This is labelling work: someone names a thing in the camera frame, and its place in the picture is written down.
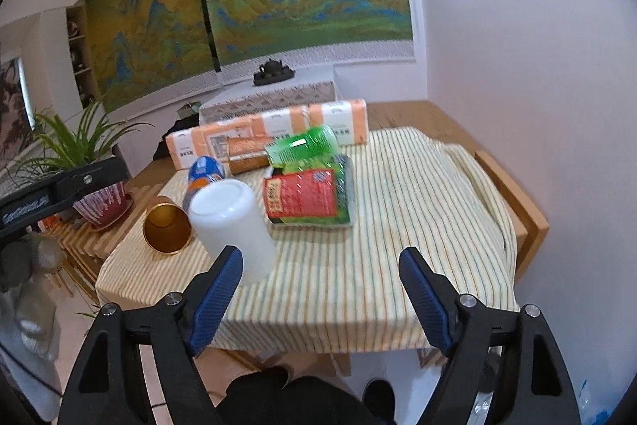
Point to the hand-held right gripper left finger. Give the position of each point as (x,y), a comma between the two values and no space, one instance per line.
(215,300)

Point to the dark teapot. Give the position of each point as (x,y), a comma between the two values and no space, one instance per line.
(272,66)

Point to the red and white flowerpot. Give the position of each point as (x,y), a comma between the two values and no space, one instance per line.
(102,206)

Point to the person's dark pants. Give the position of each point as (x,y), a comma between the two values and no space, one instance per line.
(298,397)

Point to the gold metal cup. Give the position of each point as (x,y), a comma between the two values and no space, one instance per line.
(166,228)

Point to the red snack packet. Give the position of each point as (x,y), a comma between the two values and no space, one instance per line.
(301,198)

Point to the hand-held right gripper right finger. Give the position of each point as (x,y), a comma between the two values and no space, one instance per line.
(423,295)

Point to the green potted plant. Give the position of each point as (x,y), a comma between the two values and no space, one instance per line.
(69,146)

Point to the wooden slatted stool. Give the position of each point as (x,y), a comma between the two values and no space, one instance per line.
(84,245)

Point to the orange tissue pack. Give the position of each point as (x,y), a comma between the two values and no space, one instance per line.
(224,141)

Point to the red leaf wall picture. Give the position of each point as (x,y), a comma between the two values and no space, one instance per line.
(11,111)

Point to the wooden wall shelf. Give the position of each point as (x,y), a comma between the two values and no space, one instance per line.
(79,56)

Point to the person's black shoe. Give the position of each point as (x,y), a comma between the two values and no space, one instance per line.
(379,395)

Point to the wooden table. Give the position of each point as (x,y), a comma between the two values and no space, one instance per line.
(423,114)

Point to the white cup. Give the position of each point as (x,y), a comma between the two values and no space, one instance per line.
(231,226)

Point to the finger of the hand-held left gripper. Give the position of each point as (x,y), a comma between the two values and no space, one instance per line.
(94,178)

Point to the patterned cloth covered cabinet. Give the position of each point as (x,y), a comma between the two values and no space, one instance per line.
(268,99)

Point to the grey cloth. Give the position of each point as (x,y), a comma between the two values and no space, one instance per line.
(27,305)

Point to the blue drink can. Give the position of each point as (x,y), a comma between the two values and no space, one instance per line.
(204,171)

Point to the striped tablecloth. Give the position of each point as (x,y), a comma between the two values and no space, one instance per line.
(398,216)

